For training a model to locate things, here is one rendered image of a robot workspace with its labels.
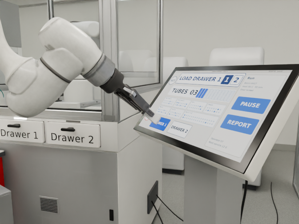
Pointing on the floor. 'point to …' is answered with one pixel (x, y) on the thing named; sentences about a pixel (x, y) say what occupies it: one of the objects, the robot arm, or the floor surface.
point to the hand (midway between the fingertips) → (151, 115)
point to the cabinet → (83, 183)
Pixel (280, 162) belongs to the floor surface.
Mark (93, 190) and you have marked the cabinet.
